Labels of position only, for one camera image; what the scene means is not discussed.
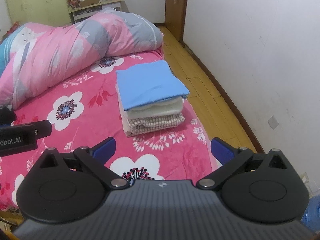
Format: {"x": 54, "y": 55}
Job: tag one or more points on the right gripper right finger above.
{"x": 232, "y": 160}

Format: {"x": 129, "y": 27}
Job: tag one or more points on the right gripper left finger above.
{"x": 93, "y": 159}

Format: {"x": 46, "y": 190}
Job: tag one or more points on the light blue t-shirt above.
{"x": 147, "y": 83}

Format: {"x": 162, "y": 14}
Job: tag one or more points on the pink floral bed sheet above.
{"x": 83, "y": 110}

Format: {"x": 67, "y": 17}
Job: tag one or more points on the checkered folded garment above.
{"x": 139, "y": 126}

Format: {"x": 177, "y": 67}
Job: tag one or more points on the cream folded garment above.
{"x": 154, "y": 110}

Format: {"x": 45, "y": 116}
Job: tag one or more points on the pink grey floral quilt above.
{"x": 36, "y": 57}

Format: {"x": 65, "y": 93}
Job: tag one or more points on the blue plastic object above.
{"x": 311, "y": 217}

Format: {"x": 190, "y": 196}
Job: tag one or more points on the yellow green wardrobe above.
{"x": 49, "y": 12}

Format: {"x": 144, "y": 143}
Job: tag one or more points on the cluttered white side table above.
{"x": 79, "y": 14}

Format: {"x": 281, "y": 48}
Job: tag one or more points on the brown wooden door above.
{"x": 175, "y": 17}

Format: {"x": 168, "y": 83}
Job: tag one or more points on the cardboard box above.
{"x": 86, "y": 3}

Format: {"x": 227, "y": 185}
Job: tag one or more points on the wall socket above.
{"x": 273, "y": 122}

